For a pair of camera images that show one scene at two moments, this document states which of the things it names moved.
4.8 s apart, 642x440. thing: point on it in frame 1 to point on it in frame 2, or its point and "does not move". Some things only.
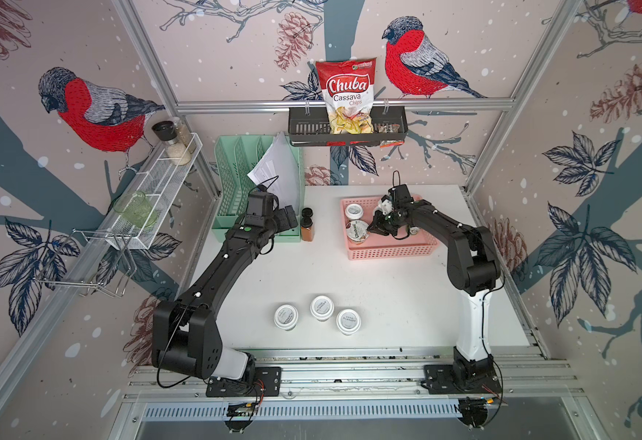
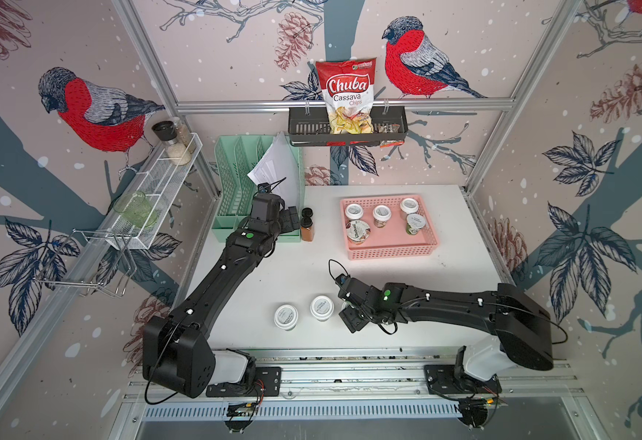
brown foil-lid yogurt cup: [357, 231] does not move
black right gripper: [375, 227] to [346, 316]
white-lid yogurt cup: [354, 211] does not move
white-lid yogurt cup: [286, 317] does not move
